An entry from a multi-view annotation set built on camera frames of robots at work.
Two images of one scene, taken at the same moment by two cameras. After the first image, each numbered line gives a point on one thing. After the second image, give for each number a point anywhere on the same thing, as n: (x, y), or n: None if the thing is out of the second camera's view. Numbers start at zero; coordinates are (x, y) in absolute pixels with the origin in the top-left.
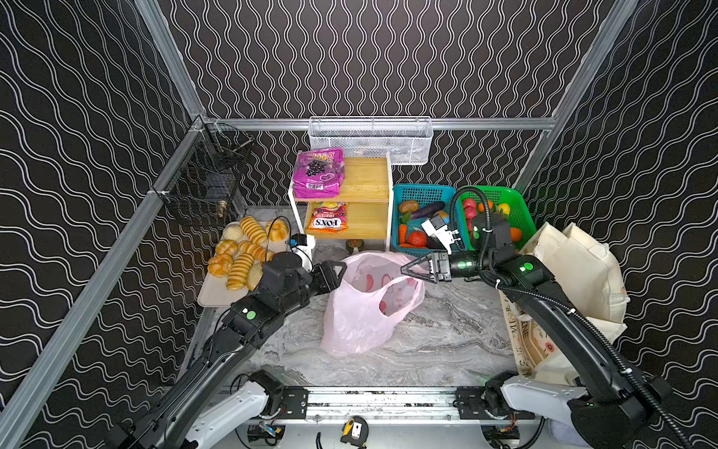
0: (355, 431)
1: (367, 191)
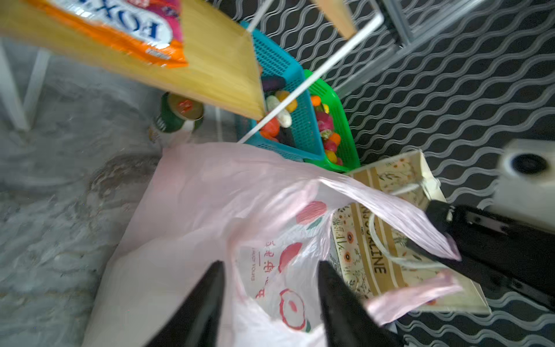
0: None
1: (222, 67)
